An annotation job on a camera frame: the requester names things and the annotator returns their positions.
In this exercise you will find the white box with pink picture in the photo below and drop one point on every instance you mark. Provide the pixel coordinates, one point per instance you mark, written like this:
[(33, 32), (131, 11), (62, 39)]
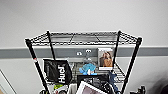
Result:
[(87, 90)]

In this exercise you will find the pale basket with dark spots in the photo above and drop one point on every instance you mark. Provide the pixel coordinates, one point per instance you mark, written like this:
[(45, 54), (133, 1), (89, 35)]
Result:
[(72, 89)]

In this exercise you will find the small light blue plush toy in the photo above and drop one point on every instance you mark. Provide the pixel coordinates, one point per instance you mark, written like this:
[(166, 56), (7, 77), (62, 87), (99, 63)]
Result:
[(88, 69)]

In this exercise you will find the white box with portrait photo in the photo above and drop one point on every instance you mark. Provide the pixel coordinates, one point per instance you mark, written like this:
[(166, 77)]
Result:
[(105, 59)]

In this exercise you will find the black bag with white print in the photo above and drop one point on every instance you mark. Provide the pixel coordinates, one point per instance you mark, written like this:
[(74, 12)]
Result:
[(57, 71)]

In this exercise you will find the blue shark plush toy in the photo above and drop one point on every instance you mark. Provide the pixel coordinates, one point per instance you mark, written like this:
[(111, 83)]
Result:
[(112, 83)]

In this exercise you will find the yellow plush toy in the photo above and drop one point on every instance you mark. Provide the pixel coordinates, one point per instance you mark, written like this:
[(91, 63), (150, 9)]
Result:
[(59, 86)]

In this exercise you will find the long grey wall band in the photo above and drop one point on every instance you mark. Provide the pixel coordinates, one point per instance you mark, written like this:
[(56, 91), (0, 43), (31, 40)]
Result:
[(16, 52)]

